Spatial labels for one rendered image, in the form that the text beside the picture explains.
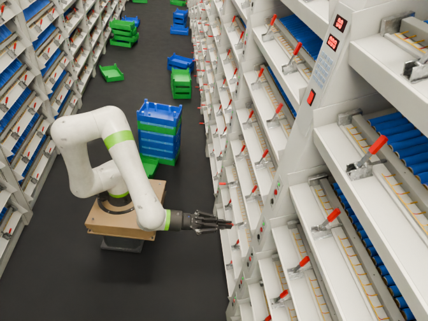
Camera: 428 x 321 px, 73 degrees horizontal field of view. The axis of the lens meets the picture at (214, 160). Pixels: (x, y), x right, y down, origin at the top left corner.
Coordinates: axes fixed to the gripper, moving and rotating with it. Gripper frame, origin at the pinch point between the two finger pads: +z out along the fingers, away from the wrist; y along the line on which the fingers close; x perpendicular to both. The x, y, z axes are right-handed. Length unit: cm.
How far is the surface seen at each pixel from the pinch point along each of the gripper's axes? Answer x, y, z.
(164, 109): -20, -123, -28
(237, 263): -19.8, 8.6, 11.9
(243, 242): -0.9, 8.7, 8.3
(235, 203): -1.0, -14.4, 8.2
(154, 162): -59, -101, -29
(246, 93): 46, -43, 3
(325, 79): 86, 25, -7
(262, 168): 38.6, 1.3, 3.6
